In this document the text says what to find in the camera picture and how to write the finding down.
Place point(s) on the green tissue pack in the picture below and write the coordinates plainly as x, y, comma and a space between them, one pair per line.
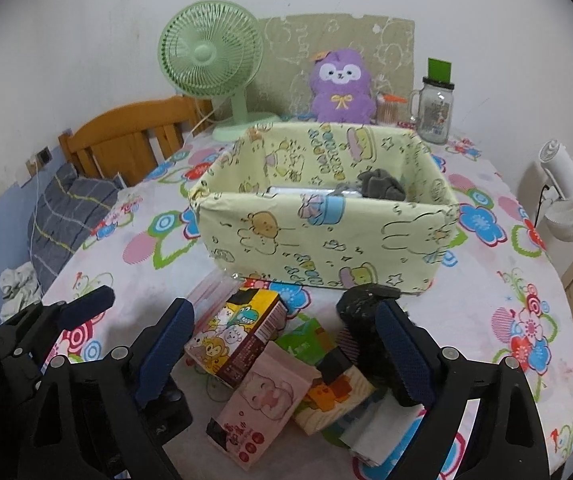
346, 400

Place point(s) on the grey fuzzy scrunchie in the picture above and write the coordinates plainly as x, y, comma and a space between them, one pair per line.
381, 185

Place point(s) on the wall socket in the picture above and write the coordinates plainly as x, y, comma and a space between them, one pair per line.
39, 160

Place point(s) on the black fuzzy scrunchie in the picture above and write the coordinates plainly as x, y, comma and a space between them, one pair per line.
361, 325

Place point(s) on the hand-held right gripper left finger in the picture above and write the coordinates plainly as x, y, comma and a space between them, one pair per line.
164, 355

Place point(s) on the green desk fan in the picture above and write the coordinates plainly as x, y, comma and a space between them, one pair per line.
206, 55

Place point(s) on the silver packet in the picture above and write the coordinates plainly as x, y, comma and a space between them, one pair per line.
306, 191

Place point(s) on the grey plaid cloth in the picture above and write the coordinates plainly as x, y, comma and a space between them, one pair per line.
61, 220

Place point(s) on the beige cardboard sheet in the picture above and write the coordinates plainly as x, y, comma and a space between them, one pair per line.
381, 45

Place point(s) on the cotton swab container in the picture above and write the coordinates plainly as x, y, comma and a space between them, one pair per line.
390, 110

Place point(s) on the wooden chair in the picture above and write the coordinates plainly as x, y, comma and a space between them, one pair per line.
116, 135

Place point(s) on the pink tissue pack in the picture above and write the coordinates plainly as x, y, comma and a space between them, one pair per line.
261, 400

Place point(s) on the white crumpled cloth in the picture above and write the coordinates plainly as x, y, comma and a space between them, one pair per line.
16, 290

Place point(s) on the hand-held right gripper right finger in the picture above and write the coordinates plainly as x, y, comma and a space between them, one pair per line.
404, 355

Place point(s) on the brown animal snack box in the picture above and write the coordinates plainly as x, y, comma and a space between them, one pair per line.
236, 340

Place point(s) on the purple plush toy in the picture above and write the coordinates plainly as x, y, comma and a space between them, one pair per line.
341, 90

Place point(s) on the yellow printed fabric storage box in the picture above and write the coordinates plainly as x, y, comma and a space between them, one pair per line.
316, 245

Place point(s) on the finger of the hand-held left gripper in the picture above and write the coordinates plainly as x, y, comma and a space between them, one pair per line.
174, 417
89, 305

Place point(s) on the green card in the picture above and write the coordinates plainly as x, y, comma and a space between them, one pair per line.
440, 70

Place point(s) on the glass mug jar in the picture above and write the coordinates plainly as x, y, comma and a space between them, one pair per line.
434, 112

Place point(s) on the red striped plastic bag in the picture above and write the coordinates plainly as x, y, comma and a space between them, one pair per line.
211, 292

